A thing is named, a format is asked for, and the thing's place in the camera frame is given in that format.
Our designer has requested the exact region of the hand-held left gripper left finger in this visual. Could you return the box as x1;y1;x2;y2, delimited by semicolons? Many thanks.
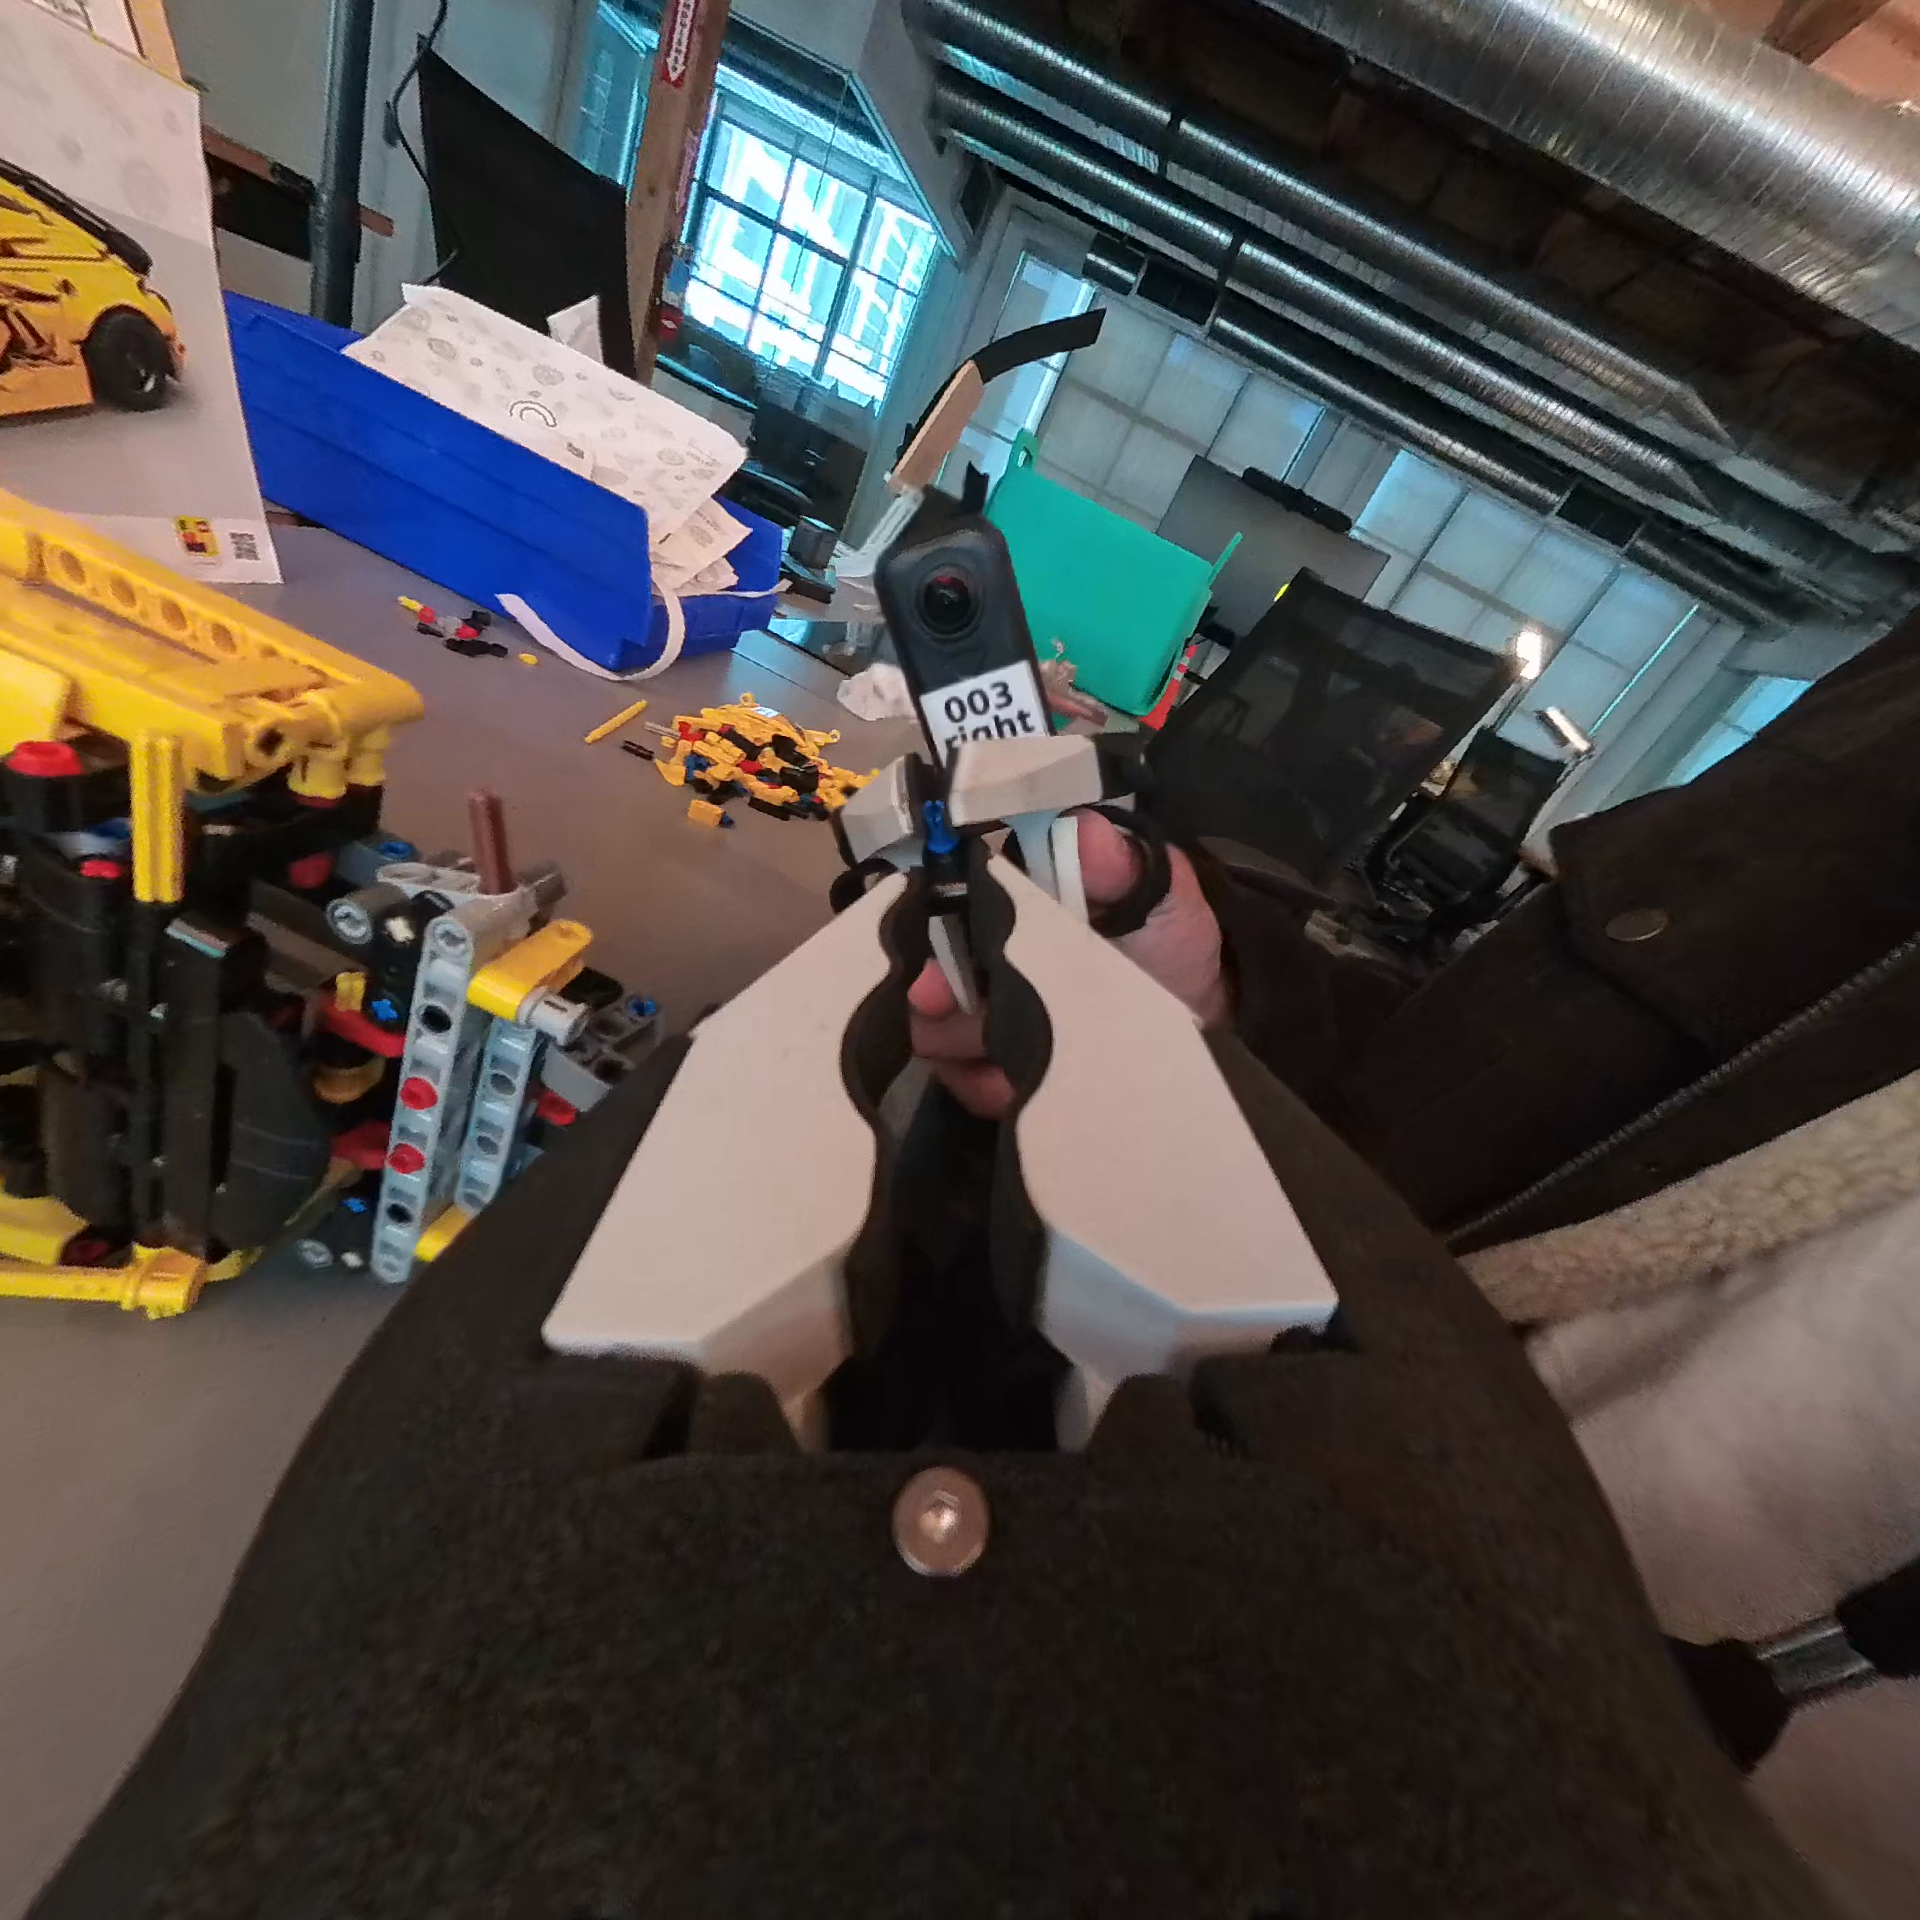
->
543;872;924;1449

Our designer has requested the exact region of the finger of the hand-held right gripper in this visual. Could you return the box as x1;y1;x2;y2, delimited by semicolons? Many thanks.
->
829;751;942;905
953;729;1146;836

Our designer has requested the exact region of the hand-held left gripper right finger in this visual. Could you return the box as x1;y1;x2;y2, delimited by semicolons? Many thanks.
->
967;862;1340;1449

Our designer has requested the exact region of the pile of yellow toy bricks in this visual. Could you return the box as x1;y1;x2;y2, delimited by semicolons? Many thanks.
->
622;696;879;827

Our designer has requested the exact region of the yellow toy car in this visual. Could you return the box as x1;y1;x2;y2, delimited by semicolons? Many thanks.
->
0;486;669;1320

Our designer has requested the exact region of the person's right forearm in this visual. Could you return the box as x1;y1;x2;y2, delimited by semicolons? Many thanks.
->
1199;855;1562;1238

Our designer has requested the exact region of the wooden desk lamp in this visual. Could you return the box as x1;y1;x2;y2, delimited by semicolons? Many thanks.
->
831;305;1114;601

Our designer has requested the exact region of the grey desk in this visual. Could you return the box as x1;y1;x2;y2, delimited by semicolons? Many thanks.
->
0;486;1173;1667

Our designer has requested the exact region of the person's right hand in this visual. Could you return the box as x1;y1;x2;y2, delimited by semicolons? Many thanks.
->
908;809;1233;1120

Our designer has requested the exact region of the teal fabric bag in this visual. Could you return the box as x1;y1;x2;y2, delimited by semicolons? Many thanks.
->
983;429;1249;721

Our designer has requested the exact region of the white paper strip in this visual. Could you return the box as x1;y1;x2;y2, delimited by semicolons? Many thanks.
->
495;588;687;681

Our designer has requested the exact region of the black mesh office chair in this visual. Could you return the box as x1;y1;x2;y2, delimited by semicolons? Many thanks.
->
1140;568;1518;903

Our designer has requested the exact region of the bundle of small paper bags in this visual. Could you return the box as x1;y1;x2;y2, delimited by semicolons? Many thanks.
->
645;479;759;595

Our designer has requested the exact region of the paned window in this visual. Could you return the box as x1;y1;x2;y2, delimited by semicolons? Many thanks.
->
681;88;939;406

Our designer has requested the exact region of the scatter of small toy pins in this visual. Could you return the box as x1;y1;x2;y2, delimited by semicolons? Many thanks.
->
398;595;541;664

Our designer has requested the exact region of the large white printed paper bag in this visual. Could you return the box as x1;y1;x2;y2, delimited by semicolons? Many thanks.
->
343;286;750;519

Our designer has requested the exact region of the blue plastic bin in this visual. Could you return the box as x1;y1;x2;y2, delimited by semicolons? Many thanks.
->
225;287;788;681

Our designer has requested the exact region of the brown fleece-lined jacket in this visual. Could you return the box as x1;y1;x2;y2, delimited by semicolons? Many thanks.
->
1441;598;1920;1772

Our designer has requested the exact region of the grey metal pole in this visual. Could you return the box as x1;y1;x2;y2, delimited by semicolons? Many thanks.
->
307;0;377;325

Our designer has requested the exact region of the toy car instruction booklet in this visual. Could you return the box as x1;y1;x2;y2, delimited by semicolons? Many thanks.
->
0;45;287;588

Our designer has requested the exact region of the wooden support post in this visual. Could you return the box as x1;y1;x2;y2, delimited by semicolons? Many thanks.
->
622;0;732;383

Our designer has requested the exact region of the silver ventilation duct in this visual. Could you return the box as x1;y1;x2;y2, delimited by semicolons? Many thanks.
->
901;0;1920;348

